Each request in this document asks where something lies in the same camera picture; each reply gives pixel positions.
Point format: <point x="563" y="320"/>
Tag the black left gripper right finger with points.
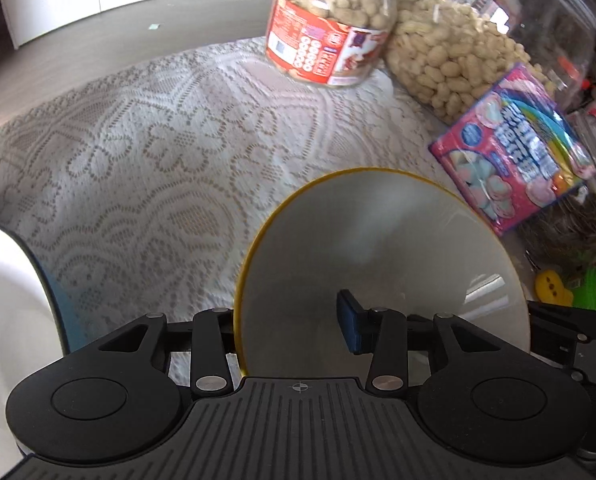
<point x="387" y="335"/>

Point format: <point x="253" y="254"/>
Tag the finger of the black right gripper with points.
<point x="564" y="337"/>

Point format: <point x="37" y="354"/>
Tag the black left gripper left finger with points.
<point x="208" y="338"/>

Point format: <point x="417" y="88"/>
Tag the white gold-rimmed ceramic bowl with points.
<point x="394" y="240"/>

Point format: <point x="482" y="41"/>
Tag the blue and white bowl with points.
<point x="37" y="327"/>

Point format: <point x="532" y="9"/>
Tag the yellow candy ball container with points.
<point x="567" y="287"/>

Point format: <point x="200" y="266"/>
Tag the glass sunflower seed jar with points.
<point x="564" y="234"/>

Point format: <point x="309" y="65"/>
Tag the white lace tablecloth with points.
<point x="142" y="191"/>

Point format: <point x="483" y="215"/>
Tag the pink candy bag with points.
<point x="512" y="153"/>

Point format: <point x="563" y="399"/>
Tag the large clear peanut jar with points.
<point x="448" y="53"/>

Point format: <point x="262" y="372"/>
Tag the peanut jar with red label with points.
<point x="333" y="43"/>

